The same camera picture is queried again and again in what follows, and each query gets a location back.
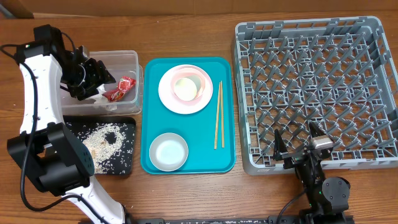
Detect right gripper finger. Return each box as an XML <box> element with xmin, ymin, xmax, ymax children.
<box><xmin>273</xmin><ymin>129</ymin><xmax>288</xmax><ymax>156</ymax></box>
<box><xmin>308</xmin><ymin>121</ymin><xmax>325</xmax><ymax>138</ymax></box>

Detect red foil snack wrapper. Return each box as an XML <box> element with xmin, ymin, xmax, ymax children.
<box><xmin>102</xmin><ymin>76</ymin><xmax>136</xmax><ymax>102</ymax></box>

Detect white napkin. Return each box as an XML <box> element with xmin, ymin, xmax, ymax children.
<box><xmin>90</xmin><ymin>85</ymin><xmax>117</xmax><ymax>111</ymax></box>

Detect rice and food scraps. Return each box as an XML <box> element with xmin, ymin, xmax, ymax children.
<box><xmin>67</xmin><ymin>123</ymin><xmax>135</xmax><ymax>175</ymax></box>

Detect cream ceramic cup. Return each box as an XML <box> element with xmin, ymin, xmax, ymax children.
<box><xmin>174</xmin><ymin>77</ymin><xmax>197</xmax><ymax>101</ymax></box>

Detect grey bowl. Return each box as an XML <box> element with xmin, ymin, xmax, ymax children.
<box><xmin>149</xmin><ymin>133</ymin><xmax>189</xmax><ymax>172</ymax></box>

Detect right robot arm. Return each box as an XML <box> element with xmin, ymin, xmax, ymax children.
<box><xmin>273</xmin><ymin>122</ymin><xmax>354</xmax><ymax>223</ymax></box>

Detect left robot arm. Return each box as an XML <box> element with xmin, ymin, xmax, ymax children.
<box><xmin>7</xmin><ymin>25</ymin><xmax>134</xmax><ymax>223</ymax></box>

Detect grey dishwasher rack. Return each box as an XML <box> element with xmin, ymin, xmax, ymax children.
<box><xmin>234</xmin><ymin>16</ymin><xmax>397</xmax><ymax>175</ymax></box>

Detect clear plastic storage bin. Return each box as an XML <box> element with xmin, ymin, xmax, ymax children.
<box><xmin>60</xmin><ymin>50</ymin><xmax>144</xmax><ymax>116</ymax></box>

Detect black plastic tray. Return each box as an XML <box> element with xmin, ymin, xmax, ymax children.
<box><xmin>62</xmin><ymin>115</ymin><xmax>137</xmax><ymax>175</ymax></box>

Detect left wooden chopstick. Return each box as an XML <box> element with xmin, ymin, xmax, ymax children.
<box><xmin>214</xmin><ymin>82</ymin><xmax>221</xmax><ymax>150</ymax></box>

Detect teal serving tray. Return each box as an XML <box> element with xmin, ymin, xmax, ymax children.
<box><xmin>141</xmin><ymin>57</ymin><xmax>236</xmax><ymax>175</ymax></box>

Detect large white plate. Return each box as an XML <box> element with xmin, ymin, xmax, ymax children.
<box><xmin>158</xmin><ymin>64</ymin><xmax>213</xmax><ymax>114</ymax></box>

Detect small pink bowl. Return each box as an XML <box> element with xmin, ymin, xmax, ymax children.
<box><xmin>171</xmin><ymin>67</ymin><xmax>205</xmax><ymax>101</ymax></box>

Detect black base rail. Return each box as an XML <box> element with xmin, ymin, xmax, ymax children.
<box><xmin>124</xmin><ymin>215</ymin><xmax>355</xmax><ymax>224</ymax></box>

